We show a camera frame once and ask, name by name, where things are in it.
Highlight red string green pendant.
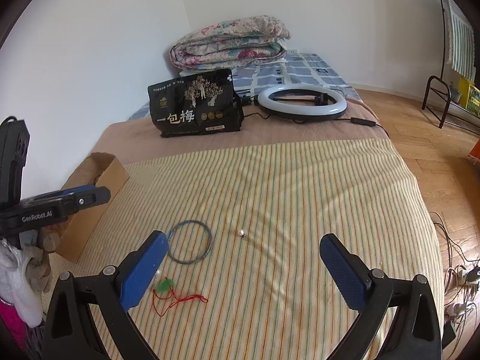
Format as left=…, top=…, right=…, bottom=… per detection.
left=151, top=278, right=209, bottom=318

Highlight thin blue bangle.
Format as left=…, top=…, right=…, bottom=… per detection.
left=167, top=219, right=213, bottom=265

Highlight cardboard box tray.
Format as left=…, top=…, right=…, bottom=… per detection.
left=39, top=153, right=128, bottom=263

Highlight white work glove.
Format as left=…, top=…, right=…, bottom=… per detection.
left=1, top=228, right=60, bottom=328

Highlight black snack bag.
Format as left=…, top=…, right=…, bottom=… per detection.
left=147, top=69, right=244, bottom=138

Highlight yellow striped towel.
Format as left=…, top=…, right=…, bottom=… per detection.
left=50, top=139, right=444, bottom=359

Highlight orange box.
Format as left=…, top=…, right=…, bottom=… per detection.
left=469, top=141, right=480, bottom=165

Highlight pink brown blanket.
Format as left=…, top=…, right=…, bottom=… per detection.
left=92, top=99, right=388, bottom=165

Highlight folded floral quilt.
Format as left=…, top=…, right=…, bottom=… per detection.
left=169, top=15, right=290, bottom=71

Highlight blue checked bed sheet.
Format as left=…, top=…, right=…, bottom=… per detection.
left=127, top=49, right=363, bottom=121

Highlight black clothes rack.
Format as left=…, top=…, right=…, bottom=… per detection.
left=421, top=0, right=480, bottom=136

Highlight striped hanging towel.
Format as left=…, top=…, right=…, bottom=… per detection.
left=445, top=0, right=476, bottom=81

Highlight white power strip cables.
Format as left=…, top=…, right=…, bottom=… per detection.
left=429, top=209, right=480, bottom=357

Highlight ring light cable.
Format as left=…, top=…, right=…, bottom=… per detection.
left=239, top=111, right=392, bottom=136

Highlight white ring light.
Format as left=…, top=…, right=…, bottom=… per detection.
left=257, top=84, right=347, bottom=121

